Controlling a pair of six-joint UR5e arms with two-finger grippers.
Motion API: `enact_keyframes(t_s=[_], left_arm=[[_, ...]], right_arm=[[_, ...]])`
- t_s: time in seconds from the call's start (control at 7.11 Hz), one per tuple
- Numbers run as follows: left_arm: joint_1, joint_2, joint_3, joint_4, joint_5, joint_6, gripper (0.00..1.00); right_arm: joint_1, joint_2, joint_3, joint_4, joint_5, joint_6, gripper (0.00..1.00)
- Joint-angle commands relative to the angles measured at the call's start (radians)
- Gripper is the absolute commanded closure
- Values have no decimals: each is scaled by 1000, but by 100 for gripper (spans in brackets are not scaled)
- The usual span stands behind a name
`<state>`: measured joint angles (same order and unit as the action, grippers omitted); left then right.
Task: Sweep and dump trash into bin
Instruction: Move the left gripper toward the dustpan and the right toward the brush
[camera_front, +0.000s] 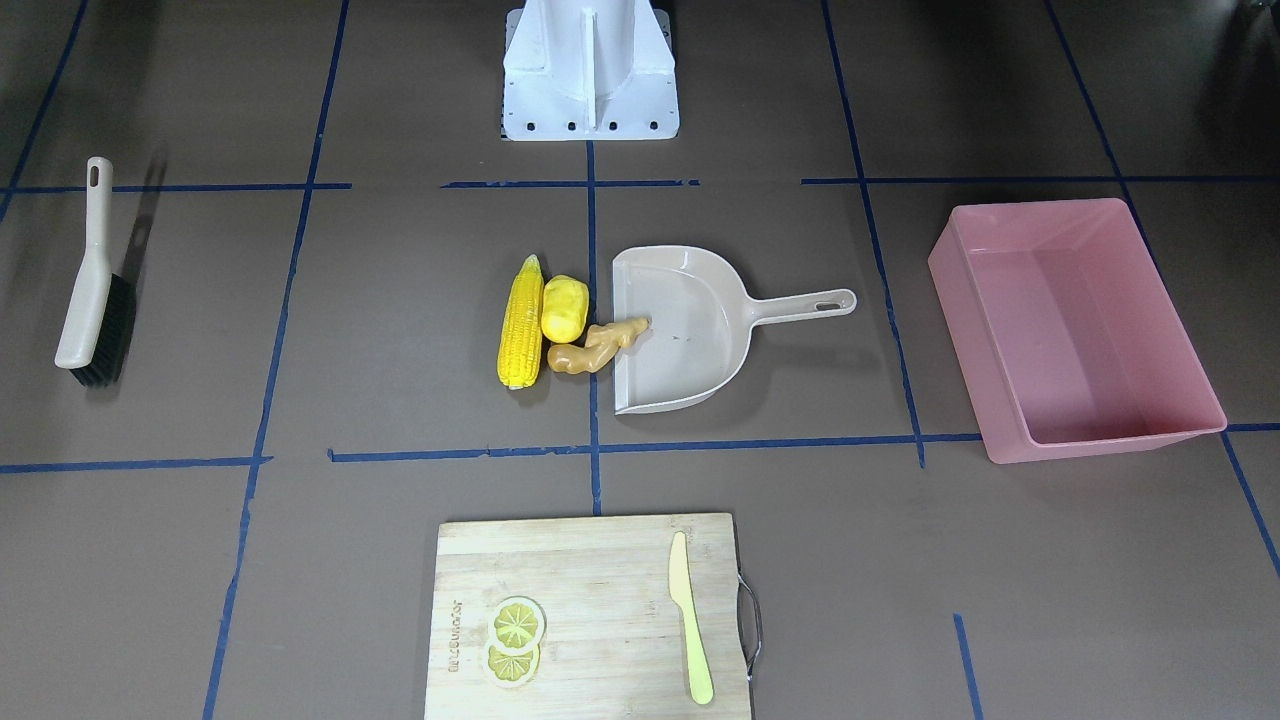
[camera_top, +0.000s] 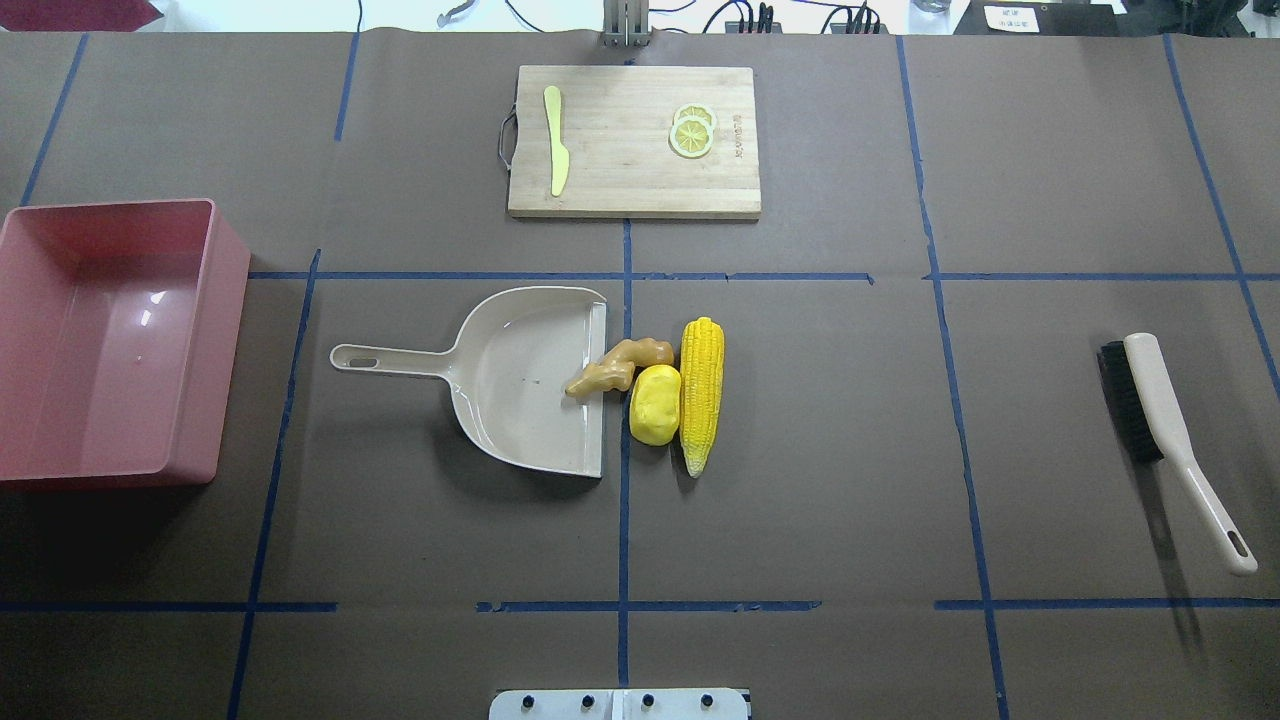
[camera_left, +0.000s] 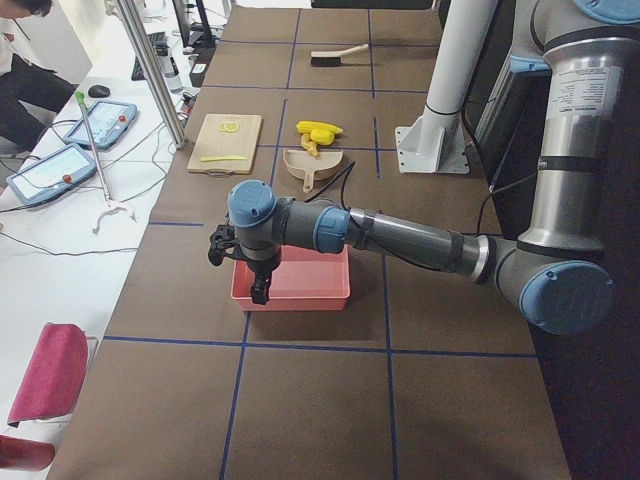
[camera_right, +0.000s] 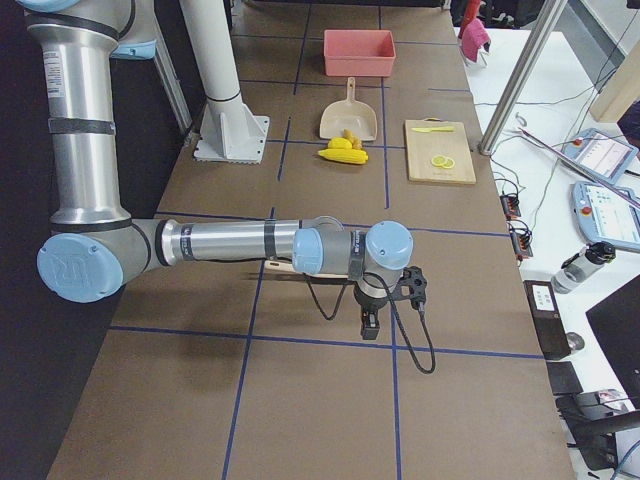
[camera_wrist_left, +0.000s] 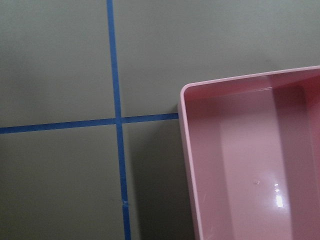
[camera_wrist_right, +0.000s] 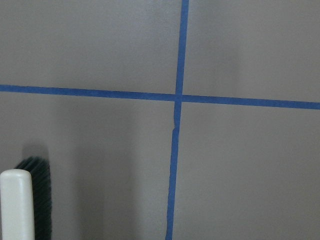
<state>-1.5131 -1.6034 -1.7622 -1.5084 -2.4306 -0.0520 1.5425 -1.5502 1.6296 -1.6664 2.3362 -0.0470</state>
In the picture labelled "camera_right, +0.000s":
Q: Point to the yellow plastic knife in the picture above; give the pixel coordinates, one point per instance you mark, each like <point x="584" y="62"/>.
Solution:
<point x="433" y="129"/>

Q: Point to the black box white label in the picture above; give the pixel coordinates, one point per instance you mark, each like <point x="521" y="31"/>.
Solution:
<point x="546" y="319"/>

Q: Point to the pink cloth on stand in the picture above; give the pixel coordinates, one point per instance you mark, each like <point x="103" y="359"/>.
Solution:
<point x="474" y="41"/>

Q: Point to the beige hand brush black bristles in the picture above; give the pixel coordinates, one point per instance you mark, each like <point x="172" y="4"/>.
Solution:
<point x="286" y="267"/>

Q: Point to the upper teach pendant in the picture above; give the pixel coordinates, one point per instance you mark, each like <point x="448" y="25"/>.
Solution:
<point x="605" y="156"/>

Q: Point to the lower red circuit board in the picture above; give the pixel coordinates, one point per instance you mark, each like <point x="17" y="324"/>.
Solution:
<point x="521" y="238"/>

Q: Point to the clear water bottle black cap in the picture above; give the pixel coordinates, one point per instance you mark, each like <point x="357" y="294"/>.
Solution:
<point x="582" y="265"/>

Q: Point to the black monitor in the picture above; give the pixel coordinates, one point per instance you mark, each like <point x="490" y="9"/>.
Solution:
<point x="615" y="324"/>

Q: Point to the lower teach pendant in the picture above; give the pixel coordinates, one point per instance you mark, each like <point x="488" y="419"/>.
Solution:
<point x="601" y="215"/>

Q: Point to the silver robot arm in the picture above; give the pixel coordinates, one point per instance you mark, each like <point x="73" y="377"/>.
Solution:
<point x="96" y="247"/>

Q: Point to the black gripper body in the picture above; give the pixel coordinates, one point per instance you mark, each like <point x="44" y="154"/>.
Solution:
<point x="370" y="302"/>

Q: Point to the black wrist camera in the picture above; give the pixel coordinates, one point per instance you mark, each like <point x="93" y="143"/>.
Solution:
<point x="412" y="286"/>

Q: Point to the yellow corn cob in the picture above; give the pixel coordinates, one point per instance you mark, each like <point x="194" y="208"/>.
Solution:
<point x="346" y="156"/>

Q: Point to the teach pendant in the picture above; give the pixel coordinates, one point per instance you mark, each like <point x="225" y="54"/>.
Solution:
<point x="605" y="156"/>
<point x="601" y="215"/>

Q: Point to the lower lemon slice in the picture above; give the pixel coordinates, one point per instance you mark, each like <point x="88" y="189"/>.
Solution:
<point x="449" y="163"/>

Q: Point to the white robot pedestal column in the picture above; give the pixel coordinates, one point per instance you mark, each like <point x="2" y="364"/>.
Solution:
<point x="229" y="131"/>

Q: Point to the beige plastic dustpan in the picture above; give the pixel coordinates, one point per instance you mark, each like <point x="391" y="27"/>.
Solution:
<point x="349" y="114"/>

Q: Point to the upper red circuit board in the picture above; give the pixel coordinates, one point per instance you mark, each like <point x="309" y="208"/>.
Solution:
<point x="510" y="204"/>

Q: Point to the brown ginger root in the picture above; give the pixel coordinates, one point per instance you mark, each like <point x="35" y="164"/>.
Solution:
<point x="355" y="141"/>

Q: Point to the pink plastic bin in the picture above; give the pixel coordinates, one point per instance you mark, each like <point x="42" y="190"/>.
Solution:
<point x="358" y="53"/>

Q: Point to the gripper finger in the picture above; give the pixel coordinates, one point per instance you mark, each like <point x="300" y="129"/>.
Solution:
<point x="370" y="325"/>

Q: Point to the aluminium frame post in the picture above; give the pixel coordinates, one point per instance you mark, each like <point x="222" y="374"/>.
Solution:
<point x="545" y="24"/>

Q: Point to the red circuit board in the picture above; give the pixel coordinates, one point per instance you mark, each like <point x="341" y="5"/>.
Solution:
<point x="510" y="204"/>
<point x="521" y="238"/>

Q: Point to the yellow potato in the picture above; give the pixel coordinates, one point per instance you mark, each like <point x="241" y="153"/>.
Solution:
<point x="340" y="143"/>

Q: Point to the wooden cutting board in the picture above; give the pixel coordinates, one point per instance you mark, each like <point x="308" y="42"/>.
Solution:
<point x="422" y="147"/>

